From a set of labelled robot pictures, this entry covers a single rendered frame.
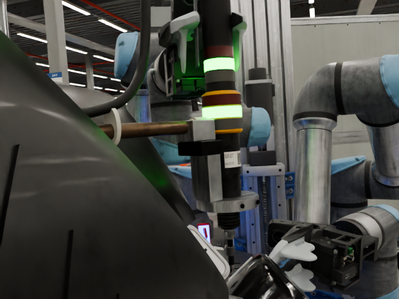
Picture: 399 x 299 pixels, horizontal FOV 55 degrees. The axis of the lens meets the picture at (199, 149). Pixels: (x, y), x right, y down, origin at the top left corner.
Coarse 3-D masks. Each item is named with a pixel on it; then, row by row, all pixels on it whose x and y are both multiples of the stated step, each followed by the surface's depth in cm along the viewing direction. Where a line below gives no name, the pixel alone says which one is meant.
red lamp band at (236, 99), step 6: (204, 96) 41; (210, 96) 41; (216, 96) 40; (222, 96) 40; (228, 96) 40; (234, 96) 41; (240, 96) 42; (204, 102) 42; (210, 102) 41; (216, 102) 40; (222, 102) 40; (228, 102) 40; (234, 102) 41; (240, 102) 42
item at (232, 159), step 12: (228, 144) 41; (228, 156) 41; (240, 156) 43; (228, 168) 41; (240, 168) 42; (228, 180) 41; (228, 192) 42; (240, 192) 43; (228, 216) 42; (228, 228) 42
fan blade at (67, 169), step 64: (0, 64) 12; (0, 128) 11; (64, 128) 14; (0, 192) 10; (64, 192) 12; (128, 192) 16; (0, 256) 9; (64, 256) 11; (128, 256) 15; (192, 256) 21
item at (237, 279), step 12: (252, 264) 34; (264, 264) 33; (276, 264) 39; (240, 276) 34; (252, 276) 32; (264, 276) 32; (276, 276) 31; (288, 276) 40; (228, 288) 34; (240, 288) 32; (252, 288) 32; (264, 288) 31; (276, 288) 30; (288, 288) 30
